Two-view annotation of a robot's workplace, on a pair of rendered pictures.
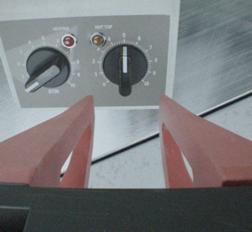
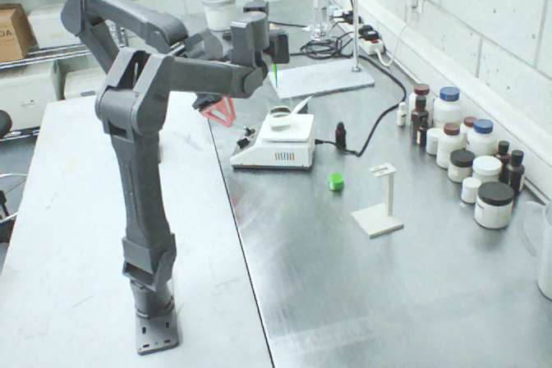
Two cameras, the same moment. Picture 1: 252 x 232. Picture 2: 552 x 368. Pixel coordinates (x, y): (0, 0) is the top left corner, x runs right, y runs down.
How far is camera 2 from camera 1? 1.34 m
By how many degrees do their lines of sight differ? 56
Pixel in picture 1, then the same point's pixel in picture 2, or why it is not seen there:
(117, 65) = (245, 142)
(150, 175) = (206, 164)
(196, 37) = (252, 176)
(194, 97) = (231, 174)
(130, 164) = (213, 160)
